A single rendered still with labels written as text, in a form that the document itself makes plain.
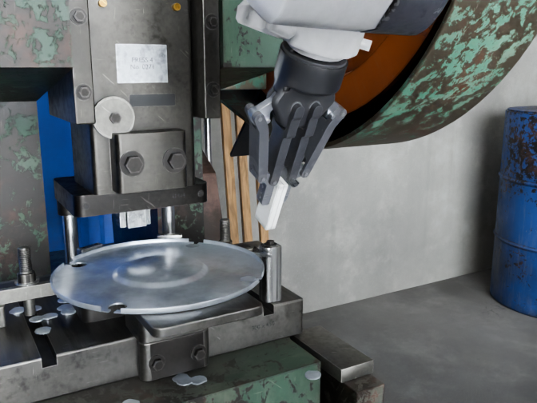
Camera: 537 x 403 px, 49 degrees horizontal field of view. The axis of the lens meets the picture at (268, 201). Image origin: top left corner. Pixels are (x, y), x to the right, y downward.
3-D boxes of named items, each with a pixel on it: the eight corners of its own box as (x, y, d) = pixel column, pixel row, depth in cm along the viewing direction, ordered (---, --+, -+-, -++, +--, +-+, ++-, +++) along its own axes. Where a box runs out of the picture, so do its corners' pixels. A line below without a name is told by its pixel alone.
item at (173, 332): (266, 402, 74) (265, 301, 71) (159, 436, 67) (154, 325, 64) (189, 328, 95) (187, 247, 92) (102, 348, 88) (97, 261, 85)
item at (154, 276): (229, 325, 65) (229, 319, 65) (2, 302, 72) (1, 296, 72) (283, 249, 93) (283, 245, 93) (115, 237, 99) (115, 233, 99)
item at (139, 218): (152, 225, 91) (151, 201, 90) (121, 229, 89) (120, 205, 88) (145, 221, 94) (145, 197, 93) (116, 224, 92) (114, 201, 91)
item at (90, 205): (210, 217, 90) (209, 182, 89) (77, 236, 81) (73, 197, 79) (173, 198, 104) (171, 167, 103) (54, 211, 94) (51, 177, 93)
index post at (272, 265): (283, 300, 92) (283, 241, 90) (266, 304, 91) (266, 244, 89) (273, 294, 95) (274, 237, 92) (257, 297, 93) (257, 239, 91)
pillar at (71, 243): (82, 274, 95) (76, 189, 92) (68, 277, 94) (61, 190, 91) (79, 270, 97) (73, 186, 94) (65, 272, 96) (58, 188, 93)
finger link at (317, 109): (295, 89, 67) (305, 89, 68) (274, 169, 74) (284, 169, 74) (313, 105, 65) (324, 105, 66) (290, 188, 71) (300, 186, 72)
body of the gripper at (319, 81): (301, 64, 58) (279, 144, 63) (367, 64, 62) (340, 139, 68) (264, 33, 63) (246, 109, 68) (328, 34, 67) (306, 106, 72)
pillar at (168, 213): (177, 258, 103) (175, 179, 100) (165, 260, 102) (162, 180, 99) (173, 254, 105) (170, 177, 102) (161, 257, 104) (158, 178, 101)
